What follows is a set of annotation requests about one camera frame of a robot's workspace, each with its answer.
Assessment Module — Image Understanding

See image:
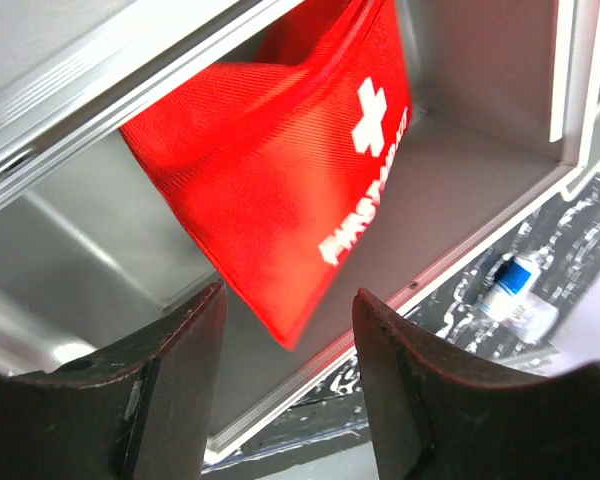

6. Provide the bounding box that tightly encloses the red first aid kit pouch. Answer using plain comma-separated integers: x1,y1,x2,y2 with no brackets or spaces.
121,1,412,349

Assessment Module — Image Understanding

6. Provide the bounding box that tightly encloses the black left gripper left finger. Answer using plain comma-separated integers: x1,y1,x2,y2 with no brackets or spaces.
0,282,228,479

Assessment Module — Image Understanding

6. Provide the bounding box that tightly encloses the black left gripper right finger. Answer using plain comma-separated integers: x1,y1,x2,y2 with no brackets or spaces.
352,290,600,479

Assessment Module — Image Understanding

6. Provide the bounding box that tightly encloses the clear tape roll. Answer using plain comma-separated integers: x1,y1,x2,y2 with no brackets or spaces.
506,292,559,344

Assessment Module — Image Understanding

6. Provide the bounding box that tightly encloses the grey metal medicine case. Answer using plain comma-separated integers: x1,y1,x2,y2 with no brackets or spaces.
0,1,600,479

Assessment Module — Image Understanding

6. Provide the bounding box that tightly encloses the blue white bandage roll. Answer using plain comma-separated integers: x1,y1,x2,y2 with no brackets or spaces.
477,251,542,322

